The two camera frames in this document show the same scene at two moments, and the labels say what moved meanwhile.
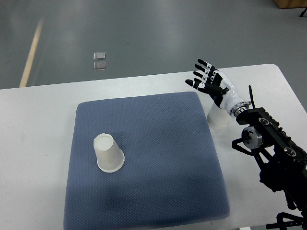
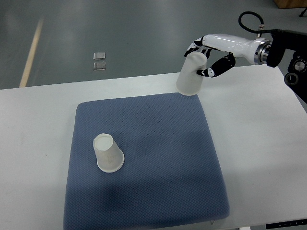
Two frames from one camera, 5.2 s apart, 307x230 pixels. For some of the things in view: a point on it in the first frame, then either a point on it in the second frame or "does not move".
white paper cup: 110,157 does not move
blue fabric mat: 170,176 does not move
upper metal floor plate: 99,55 does not move
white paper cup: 217,118 → 189,82
